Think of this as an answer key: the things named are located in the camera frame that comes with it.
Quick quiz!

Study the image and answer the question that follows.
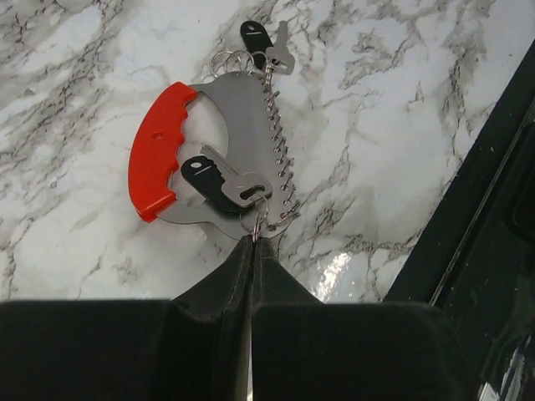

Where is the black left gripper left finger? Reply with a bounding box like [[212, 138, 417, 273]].
[[1, 236, 254, 400]]

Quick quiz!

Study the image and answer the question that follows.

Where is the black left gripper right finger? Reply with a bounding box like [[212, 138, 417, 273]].
[[252, 238, 478, 400]]

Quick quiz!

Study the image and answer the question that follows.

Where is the red handled metal key holder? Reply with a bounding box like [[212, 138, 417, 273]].
[[128, 54, 300, 239]]

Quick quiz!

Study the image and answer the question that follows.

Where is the black metal base rail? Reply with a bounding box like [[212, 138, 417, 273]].
[[386, 51, 534, 400]]

